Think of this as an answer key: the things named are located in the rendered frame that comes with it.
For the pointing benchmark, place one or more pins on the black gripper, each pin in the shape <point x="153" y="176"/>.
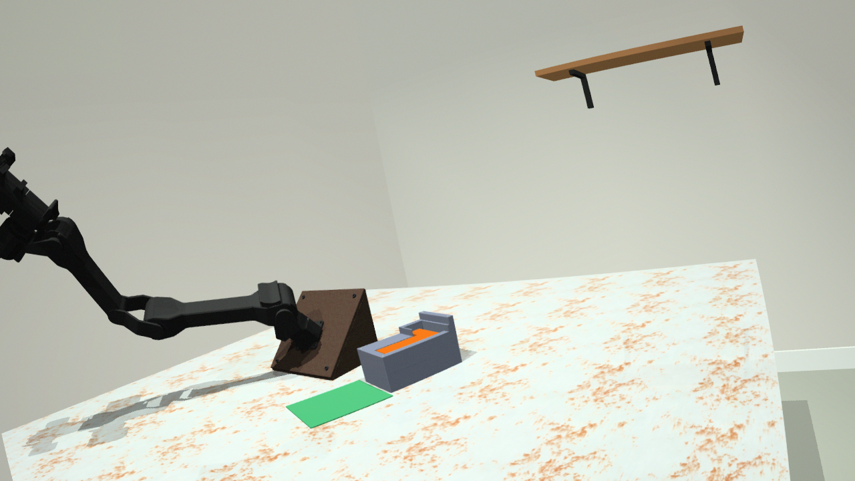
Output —
<point x="11" y="189"/>

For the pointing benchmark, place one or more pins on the orange l-shaped part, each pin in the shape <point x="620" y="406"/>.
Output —
<point x="418" y="334"/>

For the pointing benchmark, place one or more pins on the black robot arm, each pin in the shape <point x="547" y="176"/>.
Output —
<point x="164" y="317"/>

